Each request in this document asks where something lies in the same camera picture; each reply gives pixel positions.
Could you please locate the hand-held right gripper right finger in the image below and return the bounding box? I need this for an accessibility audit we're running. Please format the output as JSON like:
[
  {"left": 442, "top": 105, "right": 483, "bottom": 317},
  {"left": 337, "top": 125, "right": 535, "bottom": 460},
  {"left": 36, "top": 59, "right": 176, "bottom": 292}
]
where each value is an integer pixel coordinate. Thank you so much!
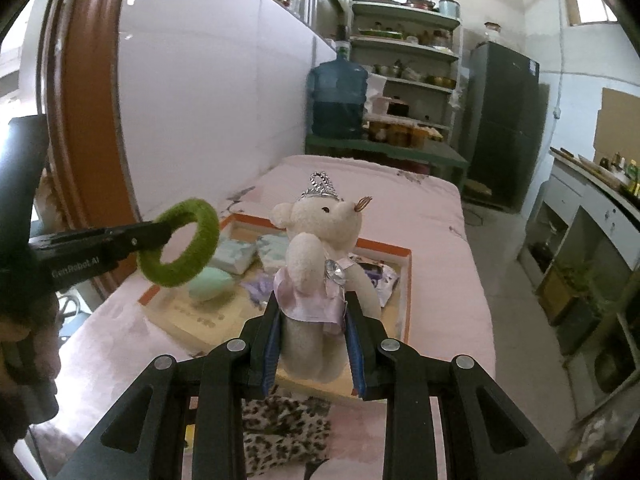
[{"left": 344, "top": 290, "right": 573, "bottom": 480}]

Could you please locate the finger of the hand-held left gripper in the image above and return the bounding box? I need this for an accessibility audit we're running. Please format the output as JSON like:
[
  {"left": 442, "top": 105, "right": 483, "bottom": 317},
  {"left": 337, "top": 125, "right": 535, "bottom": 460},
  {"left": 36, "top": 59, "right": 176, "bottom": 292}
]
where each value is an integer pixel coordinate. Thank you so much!
[{"left": 100, "top": 220, "right": 174, "bottom": 262}]

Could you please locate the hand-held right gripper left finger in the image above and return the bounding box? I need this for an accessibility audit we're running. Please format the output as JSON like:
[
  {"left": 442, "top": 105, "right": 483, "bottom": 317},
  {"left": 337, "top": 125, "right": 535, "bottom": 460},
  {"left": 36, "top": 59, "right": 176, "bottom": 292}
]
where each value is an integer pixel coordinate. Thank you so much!
[{"left": 65, "top": 290, "right": 286, "bottom": 480}]

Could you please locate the green knitted ring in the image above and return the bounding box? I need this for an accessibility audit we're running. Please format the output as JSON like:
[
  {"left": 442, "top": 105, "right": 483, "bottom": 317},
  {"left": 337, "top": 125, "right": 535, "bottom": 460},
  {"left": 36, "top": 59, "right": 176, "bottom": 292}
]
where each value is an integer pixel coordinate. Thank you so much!
[{"left": 136, "top": 198, "right": 221, "bottom": 289}]

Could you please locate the orange edged cardboard box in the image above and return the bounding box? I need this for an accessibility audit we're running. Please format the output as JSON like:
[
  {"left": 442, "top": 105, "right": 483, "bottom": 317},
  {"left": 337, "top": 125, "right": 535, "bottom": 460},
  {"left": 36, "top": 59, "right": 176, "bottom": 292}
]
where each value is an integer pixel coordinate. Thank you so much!
[{"left": 137, "top": 212, "right": 413, "bottom": 396}]

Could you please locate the mint green sponge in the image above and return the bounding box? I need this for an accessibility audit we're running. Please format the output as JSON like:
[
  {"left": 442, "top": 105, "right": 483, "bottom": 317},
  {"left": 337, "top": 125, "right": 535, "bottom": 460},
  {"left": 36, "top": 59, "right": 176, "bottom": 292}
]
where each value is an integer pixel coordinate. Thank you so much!
[{"left": 187, "top": 266, "right": 236, "bottom": 304}]

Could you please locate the cream teddy bear pink dress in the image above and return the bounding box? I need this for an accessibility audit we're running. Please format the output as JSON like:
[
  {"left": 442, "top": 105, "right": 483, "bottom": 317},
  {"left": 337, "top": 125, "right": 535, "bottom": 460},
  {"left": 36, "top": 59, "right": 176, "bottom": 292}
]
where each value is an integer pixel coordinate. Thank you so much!
[{"left": 270, "top": 171, "right": 382, "bottom": 385}]

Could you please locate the person's left hand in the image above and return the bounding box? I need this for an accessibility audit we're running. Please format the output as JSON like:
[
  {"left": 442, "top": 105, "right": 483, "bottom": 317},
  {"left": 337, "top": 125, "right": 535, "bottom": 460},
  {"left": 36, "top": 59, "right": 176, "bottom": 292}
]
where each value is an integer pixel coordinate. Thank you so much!
[{"left": 0, "top": 305, "right": 61, "bottom": 382}]

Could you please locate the lavender patterned packet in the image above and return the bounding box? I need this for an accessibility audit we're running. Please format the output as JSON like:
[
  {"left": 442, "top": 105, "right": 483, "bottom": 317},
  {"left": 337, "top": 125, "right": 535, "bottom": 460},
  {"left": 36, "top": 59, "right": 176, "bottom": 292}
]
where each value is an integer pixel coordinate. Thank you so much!
[{"left": 242, "top": 274, "right": 279, "bottom": 309}]

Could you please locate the leopard print cloth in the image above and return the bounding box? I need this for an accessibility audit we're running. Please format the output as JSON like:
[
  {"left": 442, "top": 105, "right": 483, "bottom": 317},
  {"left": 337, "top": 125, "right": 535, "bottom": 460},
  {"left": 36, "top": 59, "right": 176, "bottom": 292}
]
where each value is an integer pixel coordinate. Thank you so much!
[{"left": 241, "top": 394, "right": 332, "bottom": 479}]

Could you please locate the white purple snack bag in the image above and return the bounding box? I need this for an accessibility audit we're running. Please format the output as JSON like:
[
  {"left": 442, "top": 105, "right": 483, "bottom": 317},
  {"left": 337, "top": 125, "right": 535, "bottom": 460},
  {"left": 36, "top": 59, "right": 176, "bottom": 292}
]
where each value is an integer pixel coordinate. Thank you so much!
[{"left": 350, "top": 255, "right": 404, "bottom": 309}]

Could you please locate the brown wooden headboard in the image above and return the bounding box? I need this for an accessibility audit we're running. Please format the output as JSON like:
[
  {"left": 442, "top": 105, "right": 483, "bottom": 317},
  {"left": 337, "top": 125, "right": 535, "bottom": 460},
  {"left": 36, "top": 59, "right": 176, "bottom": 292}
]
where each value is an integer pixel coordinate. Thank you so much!
[{"left": 37, "top": 0, "right": 147, "bottom": 302}]

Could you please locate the pale green tissue pack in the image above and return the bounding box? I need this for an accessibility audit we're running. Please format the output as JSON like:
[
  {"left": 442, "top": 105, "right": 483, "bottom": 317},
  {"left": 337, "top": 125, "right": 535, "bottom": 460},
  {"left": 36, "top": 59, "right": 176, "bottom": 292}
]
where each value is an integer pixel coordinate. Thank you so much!
[{"left": 217, "top": 240, "right": 257, "bottom": 276}]

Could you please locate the white floral tissue pack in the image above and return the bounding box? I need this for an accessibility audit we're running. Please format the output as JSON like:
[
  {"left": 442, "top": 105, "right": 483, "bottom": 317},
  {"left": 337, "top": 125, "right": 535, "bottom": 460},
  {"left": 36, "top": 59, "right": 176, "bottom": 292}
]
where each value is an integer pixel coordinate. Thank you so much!
[{"left": 256, "top": 234, "right": 291, "bottom": 274}]

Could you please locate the green wooden bench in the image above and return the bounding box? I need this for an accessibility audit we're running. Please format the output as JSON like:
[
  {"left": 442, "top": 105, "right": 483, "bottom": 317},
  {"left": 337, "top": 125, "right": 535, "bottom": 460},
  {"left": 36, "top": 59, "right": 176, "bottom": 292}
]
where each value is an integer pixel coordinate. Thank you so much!
[{"left": 305, "top": 134, "right": 471, "bottom": 184}]

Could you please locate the potted green plant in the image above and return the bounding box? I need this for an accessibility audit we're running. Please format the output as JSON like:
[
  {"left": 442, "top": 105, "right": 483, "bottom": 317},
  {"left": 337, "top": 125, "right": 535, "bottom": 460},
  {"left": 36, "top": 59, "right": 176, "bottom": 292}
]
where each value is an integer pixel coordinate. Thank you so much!
[{"left": 535, "top": 257, "right": 601, "bottom": 327}]

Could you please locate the blue water jug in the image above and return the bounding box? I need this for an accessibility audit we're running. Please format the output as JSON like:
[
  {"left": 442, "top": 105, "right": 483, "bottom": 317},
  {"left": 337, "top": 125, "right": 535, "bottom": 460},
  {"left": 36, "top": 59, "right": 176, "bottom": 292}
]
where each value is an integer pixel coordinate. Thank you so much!
[{"left": 307, "top": 42, "right": 370, "bottom": 140}]

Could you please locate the grey kitchen counter cabinet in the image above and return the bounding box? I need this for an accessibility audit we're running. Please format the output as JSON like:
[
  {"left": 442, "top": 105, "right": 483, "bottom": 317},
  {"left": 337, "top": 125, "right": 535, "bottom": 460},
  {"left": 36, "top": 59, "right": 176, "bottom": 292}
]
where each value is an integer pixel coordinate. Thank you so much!
[{"left": 520, "top": 147, "right": 640, "bottom": 411}]

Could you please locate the dark grey refrigerator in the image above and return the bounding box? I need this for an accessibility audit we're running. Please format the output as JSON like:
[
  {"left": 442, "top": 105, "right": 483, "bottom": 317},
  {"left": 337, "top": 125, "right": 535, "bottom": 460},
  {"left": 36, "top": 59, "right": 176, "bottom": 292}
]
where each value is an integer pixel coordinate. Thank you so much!
[{"left": 462, "top": 41, "right": 541, "bottom": 212}]

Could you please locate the green metal storage shelf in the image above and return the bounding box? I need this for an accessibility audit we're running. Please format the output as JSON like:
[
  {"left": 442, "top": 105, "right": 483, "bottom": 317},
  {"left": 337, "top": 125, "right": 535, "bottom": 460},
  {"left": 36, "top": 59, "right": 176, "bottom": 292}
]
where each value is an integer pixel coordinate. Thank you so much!
[{"left": 347, "top": 0, "right": 464, "bottom": 144}]

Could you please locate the brown cardboard wall panel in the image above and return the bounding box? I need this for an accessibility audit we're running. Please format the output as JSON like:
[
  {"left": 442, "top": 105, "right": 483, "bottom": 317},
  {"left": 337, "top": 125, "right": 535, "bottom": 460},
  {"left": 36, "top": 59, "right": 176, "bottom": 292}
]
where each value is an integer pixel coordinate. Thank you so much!
[{"left": 595, "top": 87, "right": 640, "bottom": 161}]

